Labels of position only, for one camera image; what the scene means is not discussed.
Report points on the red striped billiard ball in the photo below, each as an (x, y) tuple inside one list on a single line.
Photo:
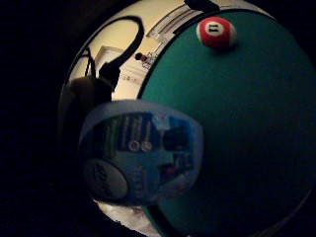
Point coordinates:
[(216, 32)]

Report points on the black object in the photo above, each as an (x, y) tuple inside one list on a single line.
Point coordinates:
[(201, 4)]

